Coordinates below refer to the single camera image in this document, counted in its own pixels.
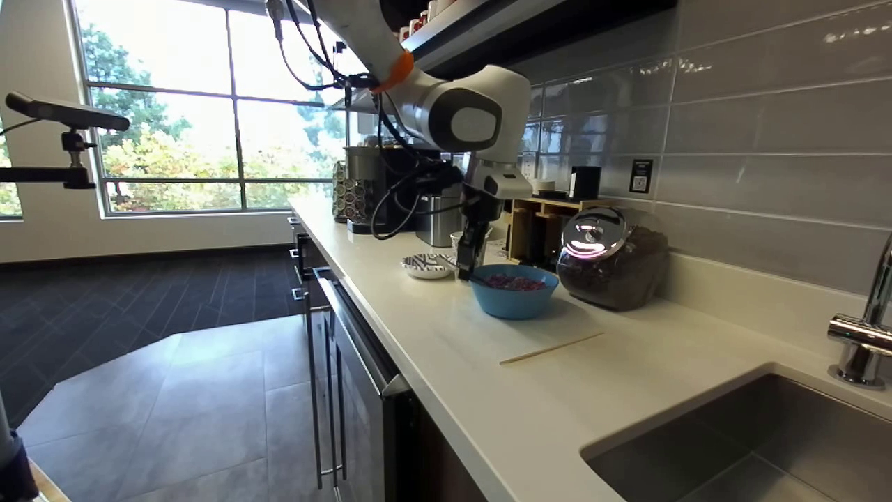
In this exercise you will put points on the small black box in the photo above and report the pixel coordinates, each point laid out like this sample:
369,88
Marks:
586,181

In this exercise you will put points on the black camera on stand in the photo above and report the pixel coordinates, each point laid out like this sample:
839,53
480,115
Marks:
65,115

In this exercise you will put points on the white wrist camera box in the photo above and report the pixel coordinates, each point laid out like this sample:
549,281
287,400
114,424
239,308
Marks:
506,180

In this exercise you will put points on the dark wall shelf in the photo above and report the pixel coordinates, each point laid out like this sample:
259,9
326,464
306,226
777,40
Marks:
518,30

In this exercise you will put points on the blue bowl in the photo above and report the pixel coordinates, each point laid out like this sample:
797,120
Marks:
514,301

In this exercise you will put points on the thin wooden stick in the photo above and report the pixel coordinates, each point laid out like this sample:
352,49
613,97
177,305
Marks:
553,348

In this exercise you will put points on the glass jar of coffee beans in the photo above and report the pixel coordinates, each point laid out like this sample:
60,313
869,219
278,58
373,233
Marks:
613,265

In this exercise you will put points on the window with dark frame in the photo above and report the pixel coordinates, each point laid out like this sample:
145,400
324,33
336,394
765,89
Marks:
234,120

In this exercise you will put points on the black coffee machine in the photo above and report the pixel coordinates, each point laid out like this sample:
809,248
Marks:
376,189

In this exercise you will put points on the wall power outlet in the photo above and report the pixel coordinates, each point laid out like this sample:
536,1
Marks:
641,174

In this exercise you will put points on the steel canister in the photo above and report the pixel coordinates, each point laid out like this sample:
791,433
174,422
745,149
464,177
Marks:
439,220

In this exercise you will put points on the patterned small dish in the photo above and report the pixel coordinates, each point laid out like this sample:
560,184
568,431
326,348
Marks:
428,265

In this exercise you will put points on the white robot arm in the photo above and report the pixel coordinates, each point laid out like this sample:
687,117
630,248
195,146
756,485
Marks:
464,113

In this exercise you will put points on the colourful beads filling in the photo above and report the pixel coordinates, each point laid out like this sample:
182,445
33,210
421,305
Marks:
514,279

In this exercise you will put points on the steel sink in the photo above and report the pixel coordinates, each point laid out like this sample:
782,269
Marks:
743,450

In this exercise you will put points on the wooden countertop organiser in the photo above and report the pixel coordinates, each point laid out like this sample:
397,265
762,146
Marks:
539,233

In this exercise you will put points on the chrome faucet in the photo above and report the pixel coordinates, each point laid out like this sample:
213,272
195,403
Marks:
864,337

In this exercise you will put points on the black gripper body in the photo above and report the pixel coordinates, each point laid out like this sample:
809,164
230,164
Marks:
480,210

